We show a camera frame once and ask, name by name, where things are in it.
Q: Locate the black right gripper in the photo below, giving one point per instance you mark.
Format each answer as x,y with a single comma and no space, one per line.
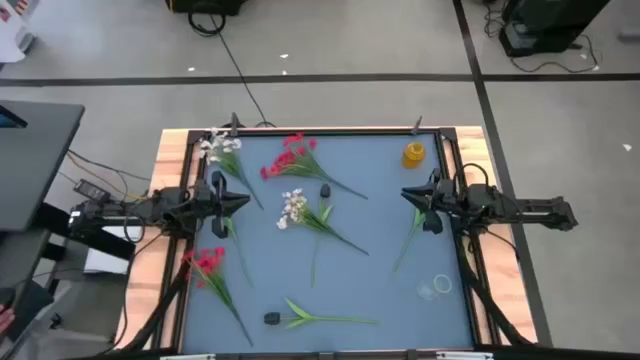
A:
440,200

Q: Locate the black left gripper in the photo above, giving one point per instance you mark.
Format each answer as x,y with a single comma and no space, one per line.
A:
218,200

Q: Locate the yellow artificial tulip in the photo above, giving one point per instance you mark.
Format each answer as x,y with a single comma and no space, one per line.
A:
235,241
412,230

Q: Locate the white artificial flower bouquet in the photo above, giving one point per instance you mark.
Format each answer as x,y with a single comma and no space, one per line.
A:
300,212
227,155

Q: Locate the red artificial flower bouquet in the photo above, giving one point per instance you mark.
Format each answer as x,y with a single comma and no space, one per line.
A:
210,265
295,160

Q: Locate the black artificial tulip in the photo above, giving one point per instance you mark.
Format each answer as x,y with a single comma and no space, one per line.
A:
272,318
325,190

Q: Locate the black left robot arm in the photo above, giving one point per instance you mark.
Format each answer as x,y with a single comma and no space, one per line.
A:
170,202

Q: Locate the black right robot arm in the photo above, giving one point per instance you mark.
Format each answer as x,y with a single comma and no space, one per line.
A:
500,205

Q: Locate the yellow glass vase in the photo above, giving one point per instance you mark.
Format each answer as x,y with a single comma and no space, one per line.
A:
413,155

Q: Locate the clear glass vase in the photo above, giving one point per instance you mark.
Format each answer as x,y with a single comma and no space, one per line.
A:
436,287

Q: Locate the blue-grey table mat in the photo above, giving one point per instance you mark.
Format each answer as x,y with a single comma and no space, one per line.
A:
375,240

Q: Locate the white box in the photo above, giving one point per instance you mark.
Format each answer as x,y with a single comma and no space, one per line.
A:
105,260

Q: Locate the black power adapter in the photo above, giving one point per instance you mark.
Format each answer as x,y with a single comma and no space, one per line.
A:
92,190

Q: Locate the black desk support beam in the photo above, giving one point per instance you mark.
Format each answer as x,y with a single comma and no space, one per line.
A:
90,237

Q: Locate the white light bar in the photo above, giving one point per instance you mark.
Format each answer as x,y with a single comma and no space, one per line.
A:
187,357
465,355

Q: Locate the black equipment case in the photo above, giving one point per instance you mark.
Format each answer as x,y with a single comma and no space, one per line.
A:
205,5

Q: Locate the dark grey desk top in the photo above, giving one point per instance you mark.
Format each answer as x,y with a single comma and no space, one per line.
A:
35,165

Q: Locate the black floor equipment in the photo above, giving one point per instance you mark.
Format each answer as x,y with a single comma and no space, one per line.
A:
540,25

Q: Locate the dark monitor screen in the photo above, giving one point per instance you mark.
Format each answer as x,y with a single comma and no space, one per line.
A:
10,119

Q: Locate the person's hand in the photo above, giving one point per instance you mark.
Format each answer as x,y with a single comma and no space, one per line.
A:
4,320

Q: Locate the white display stand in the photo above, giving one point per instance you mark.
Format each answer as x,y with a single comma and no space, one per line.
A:
12,40

